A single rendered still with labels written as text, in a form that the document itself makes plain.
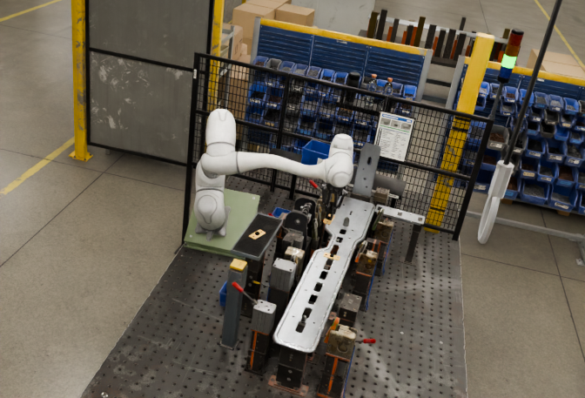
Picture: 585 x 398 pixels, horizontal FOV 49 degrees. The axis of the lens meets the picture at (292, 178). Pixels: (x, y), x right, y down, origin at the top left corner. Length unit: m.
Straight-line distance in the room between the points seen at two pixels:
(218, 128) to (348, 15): 7.10
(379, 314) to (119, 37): 3.31
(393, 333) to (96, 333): 1.86
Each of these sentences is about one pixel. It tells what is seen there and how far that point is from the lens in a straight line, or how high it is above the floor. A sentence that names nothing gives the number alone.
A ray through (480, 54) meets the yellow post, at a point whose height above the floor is 1.90.
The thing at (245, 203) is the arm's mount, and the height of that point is 0.94.
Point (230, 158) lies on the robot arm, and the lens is 2.93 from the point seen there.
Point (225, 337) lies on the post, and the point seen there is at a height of 0.76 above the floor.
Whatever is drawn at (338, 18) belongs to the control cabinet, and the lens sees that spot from 9.97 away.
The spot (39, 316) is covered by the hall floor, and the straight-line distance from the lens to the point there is 4.37.
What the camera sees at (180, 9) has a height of 1.53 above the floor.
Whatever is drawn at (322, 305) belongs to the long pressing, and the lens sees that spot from 2.93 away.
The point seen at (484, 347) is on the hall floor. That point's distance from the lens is 4.63.
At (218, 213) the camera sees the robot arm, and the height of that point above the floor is 1.00.
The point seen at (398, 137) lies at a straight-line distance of 4.00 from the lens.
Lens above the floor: 2.81
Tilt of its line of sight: 27 degrees down
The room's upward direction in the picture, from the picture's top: 9 degrees clockwise
